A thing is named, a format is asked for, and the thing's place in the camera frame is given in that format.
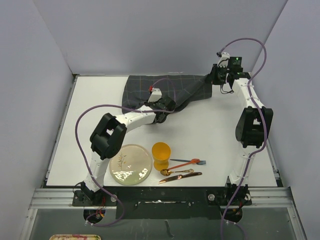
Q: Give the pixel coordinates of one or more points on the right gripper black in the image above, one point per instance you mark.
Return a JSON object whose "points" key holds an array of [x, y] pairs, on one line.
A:
{"points": [[213, 75]]}

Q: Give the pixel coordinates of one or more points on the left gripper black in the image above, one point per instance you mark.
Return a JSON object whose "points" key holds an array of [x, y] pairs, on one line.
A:
{"points": [[155, 102]]}

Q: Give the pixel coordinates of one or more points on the dark grey checked cloth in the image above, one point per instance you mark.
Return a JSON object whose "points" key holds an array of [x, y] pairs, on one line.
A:
{"points": [[183, 89]]}

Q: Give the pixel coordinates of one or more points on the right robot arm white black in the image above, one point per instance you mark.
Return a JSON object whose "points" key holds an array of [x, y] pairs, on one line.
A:
{"points": [[253, 127]]}

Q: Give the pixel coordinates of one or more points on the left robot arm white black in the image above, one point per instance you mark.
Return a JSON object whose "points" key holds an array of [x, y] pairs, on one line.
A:
{"points": [[108, 136]]}

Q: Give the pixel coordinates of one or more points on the orange plastic cup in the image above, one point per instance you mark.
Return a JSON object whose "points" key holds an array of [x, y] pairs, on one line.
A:
{"points": [[161, 153]]}

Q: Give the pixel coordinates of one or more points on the orange plastic fork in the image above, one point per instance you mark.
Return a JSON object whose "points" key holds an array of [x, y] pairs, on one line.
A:
{"points": [[183, 163]]}

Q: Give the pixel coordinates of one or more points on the gold metal spoon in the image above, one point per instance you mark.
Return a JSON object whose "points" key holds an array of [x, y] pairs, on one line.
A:
{"points": [[167, 172]]}

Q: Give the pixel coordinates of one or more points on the blue plastic fork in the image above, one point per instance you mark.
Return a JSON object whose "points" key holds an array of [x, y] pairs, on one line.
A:
{"points": [[202, 162]]}

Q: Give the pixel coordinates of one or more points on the beige plate with plant motif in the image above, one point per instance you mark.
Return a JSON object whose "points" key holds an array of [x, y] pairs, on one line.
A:
{"points": [[131, 165]]}

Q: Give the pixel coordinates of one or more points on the copper metal knife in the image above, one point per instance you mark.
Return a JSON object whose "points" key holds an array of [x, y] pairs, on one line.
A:
{"points": [[179, 177]]}

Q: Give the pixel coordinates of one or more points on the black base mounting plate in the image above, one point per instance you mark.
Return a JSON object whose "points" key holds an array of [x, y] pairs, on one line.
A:
{"points": [[167, 203]]}

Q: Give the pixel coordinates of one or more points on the floral tray edge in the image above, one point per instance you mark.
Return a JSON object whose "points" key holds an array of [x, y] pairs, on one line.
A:
{"points": [[75, 237]]}

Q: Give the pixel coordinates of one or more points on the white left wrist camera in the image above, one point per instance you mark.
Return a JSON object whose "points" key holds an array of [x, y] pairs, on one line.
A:
{"points": [[155, 94]]}

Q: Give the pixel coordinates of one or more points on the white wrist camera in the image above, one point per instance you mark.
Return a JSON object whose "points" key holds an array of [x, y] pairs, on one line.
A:
{"points": [[155, 94], [223, 59]]}

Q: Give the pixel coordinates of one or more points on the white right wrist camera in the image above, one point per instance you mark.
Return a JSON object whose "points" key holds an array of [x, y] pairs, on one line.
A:
{"points": [[223, 59]]}

